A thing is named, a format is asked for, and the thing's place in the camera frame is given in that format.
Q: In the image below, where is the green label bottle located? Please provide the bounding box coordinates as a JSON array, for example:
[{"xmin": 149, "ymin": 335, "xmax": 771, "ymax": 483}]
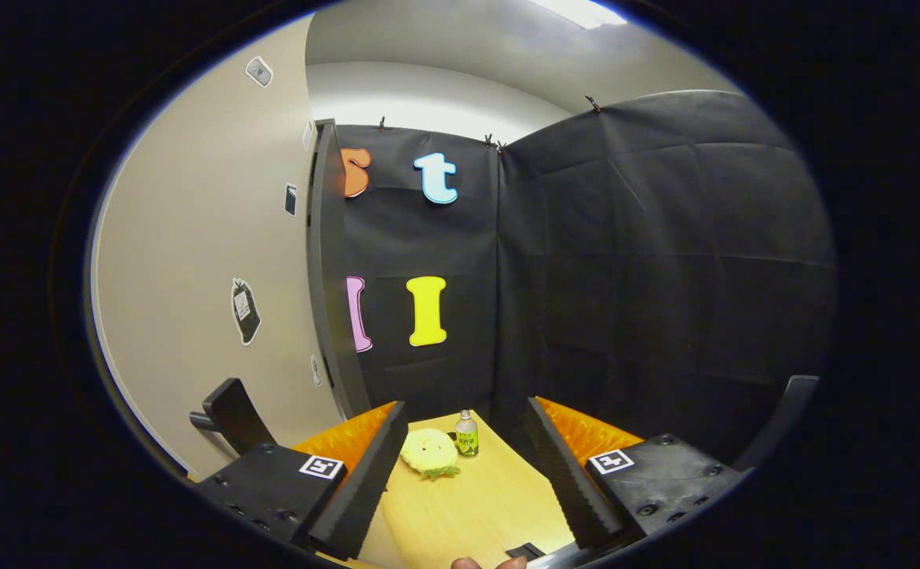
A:
[{"xmin": 455, "ymin": 409, "xmax": 480, "ymax": 458}]

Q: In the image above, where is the long ceiling light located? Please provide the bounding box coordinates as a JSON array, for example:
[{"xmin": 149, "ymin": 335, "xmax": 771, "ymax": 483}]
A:
[{"xmin": 527, "ymin": 0, "xmax": 628, "ymax": 31}]

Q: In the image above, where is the dark curved bar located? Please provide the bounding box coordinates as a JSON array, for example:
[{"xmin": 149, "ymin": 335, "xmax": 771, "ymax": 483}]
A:
[{"xmin": 733, "ymin": 375, "xmax": 820, "ymax": 473}]

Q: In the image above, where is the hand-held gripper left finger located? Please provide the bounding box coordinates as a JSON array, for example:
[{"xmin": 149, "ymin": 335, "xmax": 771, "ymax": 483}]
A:
[{"xmin": 191, "ymin": 400, "xmax": 409, "ymax": 560}]

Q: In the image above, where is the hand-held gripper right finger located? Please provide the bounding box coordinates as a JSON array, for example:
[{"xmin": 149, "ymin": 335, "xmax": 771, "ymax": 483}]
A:
[{"xmin": 525, "ymin": 397, "xmax": 755, "ymax": 554}]

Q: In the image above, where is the yellow plush toy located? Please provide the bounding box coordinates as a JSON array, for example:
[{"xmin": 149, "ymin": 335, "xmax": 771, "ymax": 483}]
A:
[{"xmin": 399, "ymin": 428, "xmax": 462, "ymax": 481}]

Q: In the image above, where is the black backdrop cloth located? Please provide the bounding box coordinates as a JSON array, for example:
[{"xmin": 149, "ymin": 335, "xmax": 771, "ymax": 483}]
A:
[{"xmin": 334, "ymin": 89, "xmax": 839, "ymax": 467}]

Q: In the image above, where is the black door handle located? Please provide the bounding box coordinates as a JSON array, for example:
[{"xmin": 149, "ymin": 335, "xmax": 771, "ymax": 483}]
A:
[{"xmin": 189, "ymin": 378, "xmax": 277, "ymax": 458}]

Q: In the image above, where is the grey shoe cabinet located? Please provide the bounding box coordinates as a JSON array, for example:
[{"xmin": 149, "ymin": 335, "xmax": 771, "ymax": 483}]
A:
[{"xmin": 306, "ymin": 119, "xmax": 372, "ymax": 420}]

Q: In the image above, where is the beige shoe cabinet door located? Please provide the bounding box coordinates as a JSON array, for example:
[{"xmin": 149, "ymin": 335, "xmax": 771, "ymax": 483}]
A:
[{"xmin": 90, "ymin": 12, "xmax": 350, "ymax": 479}]

